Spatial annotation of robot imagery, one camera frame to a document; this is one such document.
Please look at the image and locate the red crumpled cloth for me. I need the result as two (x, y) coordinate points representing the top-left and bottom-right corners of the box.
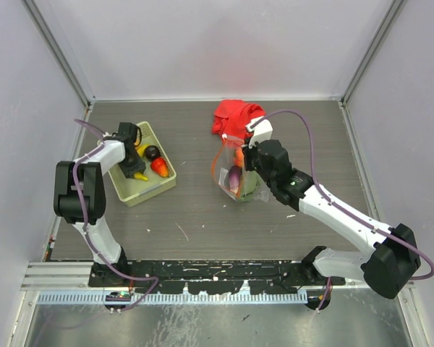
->
(211, 99), (265, 139)

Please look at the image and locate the red strawberry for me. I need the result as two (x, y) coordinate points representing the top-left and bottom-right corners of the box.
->
(150, 157), (169, 178)

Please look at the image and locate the dark purple plum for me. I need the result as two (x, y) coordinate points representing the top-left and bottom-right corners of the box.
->
(143, 145), (161, 161)

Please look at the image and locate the green leafy vegetable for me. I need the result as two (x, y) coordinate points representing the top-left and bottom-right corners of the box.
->
(236, 170), (260, 202)

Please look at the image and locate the purple eggplant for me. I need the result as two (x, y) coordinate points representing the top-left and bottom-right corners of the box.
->
(227, 165), (242, 194)

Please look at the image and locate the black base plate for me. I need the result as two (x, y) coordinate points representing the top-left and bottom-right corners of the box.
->
(88, 260), (327, 295)

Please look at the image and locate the orange peach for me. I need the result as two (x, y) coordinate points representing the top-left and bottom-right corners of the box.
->
(234, 147), (244, 168)

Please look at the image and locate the clear zip top bag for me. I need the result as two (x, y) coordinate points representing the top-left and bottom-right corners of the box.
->
(211, 134), (270, 203)

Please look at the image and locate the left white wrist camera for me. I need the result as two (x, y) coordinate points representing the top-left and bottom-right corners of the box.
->
(97, 132), (121, 147)

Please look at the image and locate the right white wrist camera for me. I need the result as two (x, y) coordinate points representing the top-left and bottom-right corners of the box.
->
(245, 116), (273, 147)

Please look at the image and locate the slotted cable duct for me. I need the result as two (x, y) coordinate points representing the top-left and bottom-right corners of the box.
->
(37, 289), (308, 305)

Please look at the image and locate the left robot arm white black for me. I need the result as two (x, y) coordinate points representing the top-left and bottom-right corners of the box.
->
(54, 119), (148, 286)

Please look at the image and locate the green plastic basket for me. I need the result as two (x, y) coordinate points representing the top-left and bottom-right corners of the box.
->
(108, 121), (176, 207)

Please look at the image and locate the yellow banana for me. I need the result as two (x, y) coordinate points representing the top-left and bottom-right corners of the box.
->
(134, 144), (149, 181)

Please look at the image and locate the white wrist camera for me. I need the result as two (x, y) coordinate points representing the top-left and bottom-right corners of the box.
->
(97, 132), (121, 147)
(245, 116), (273, 147)

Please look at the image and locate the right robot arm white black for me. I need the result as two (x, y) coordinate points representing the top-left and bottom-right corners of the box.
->
(242, 139), (421, 299)

